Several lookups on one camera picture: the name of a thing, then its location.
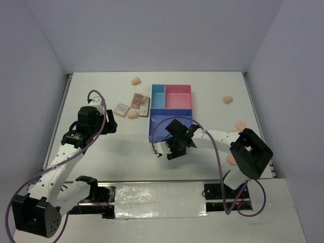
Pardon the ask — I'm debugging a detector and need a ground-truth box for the tan gourd-shaped makeup sponge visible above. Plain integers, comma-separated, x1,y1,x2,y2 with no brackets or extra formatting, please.
223,96,233,104

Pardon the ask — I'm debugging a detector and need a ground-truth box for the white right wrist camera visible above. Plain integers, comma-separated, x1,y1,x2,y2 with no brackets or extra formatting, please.
152,141,172,158

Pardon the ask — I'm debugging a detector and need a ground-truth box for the silver tape covered panel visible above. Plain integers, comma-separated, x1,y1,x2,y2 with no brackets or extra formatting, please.
114,182,207,219

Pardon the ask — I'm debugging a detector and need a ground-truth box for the pink blush palette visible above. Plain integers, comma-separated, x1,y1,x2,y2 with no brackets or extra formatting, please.
130,99,141,109

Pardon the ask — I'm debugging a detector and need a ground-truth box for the tan sponge at back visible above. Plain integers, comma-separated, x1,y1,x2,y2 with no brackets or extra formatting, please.
131,77,141,86

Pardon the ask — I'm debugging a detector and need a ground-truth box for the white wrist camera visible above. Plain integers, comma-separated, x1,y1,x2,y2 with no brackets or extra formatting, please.
152,141,172,158
88,96,105,114

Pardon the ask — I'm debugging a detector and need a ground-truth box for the aluminium table edge rail left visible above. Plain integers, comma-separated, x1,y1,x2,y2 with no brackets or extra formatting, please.
41,73,73,171

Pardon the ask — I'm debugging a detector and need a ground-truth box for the pink round puff near base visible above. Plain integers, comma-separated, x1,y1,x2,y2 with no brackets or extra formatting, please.
226,154,236,166

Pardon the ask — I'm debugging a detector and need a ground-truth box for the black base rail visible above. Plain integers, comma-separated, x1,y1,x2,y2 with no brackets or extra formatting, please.
66,177,254,220

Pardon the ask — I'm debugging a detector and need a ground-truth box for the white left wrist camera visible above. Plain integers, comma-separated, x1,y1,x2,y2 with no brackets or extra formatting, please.
88,96,105,114

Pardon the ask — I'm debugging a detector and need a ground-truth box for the patterned eyeshadow palette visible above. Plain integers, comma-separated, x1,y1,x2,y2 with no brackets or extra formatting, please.
132,93,148,105

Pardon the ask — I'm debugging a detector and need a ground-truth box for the three-colour compartment organizer tray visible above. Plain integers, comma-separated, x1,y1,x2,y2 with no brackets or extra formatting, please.
148,84,193,142

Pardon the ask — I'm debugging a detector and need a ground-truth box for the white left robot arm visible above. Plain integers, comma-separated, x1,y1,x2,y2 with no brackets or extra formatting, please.
11,106,117,238

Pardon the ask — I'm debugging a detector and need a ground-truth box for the orange square blush palette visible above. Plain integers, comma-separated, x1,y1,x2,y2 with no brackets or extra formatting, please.
113,103,130,117

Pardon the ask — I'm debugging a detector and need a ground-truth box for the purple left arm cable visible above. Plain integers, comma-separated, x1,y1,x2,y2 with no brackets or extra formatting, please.
5,89,107,243

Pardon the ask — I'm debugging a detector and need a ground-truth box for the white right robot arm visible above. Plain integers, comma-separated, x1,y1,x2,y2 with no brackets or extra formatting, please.
165,119,273,198

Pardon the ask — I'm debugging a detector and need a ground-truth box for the tan sponge beside palettes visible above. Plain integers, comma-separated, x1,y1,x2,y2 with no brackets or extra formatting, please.
127,110,139,119

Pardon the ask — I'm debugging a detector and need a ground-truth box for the pink round powder puff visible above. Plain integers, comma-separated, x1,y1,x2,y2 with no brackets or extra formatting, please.
235,120,247,131

